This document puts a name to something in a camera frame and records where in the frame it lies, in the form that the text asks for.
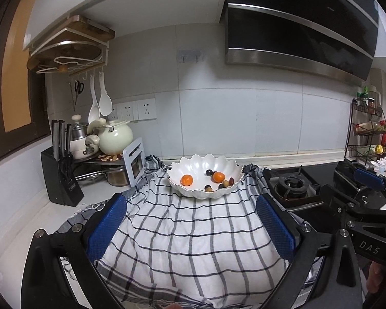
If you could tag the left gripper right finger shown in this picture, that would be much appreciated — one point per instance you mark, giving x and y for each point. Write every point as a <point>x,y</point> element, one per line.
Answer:
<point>338,282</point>

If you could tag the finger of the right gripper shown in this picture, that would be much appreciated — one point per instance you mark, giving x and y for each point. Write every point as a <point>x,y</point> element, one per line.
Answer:
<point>346,207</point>
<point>356,180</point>

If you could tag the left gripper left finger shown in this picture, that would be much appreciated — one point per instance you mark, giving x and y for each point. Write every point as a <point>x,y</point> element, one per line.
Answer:
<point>44,283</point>

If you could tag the mandarin orange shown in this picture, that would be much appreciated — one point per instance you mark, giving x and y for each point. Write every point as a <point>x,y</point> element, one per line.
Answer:
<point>186,180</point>
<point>218,177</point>

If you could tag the dark blue grape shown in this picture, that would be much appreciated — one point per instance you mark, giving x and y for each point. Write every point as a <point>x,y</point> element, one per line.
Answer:
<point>208,187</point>

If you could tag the checkered kitchen cloth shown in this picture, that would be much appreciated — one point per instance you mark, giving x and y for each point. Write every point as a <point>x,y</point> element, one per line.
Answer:
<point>197,253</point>

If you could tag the right hand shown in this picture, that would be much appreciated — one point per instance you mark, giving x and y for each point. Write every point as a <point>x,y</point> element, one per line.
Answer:
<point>376,280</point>

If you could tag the black spice rack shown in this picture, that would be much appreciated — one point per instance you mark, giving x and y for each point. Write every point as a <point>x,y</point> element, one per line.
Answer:
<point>366,138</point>

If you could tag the gas stove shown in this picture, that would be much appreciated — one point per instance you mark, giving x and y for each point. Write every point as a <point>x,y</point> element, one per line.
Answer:
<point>297,189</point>

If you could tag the black knife block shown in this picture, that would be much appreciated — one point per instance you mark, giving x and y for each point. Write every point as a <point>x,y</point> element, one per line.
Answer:
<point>57,166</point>

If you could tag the steel pot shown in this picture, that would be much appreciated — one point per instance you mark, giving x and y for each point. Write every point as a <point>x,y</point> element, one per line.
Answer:
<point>117,176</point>

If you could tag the small white steamer pot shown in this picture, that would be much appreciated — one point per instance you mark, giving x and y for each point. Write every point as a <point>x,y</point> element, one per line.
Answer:
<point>82,145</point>

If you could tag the white pot rack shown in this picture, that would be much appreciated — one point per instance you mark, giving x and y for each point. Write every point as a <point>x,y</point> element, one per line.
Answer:
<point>134,161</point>

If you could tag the cream ceramic pot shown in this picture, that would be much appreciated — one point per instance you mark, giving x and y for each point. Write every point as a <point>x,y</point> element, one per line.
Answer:
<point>114,136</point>

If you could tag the white scalloped bowl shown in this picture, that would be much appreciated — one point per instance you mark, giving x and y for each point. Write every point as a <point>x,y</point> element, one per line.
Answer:
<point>196,166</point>

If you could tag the range hood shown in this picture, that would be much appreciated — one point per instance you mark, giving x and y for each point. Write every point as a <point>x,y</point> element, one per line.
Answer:
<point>332,38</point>

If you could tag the hanging scissors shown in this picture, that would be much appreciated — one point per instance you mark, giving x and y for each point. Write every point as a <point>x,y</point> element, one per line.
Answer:
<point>78,90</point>

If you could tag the wall socket panel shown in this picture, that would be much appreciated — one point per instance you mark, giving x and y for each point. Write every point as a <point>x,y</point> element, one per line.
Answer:
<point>139,110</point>

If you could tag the wall mounted lid rack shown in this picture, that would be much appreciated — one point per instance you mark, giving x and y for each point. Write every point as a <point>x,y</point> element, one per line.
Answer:
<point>78,45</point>

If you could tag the white wall cabinet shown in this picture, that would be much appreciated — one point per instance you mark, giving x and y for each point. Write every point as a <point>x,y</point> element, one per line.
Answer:
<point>122,16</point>

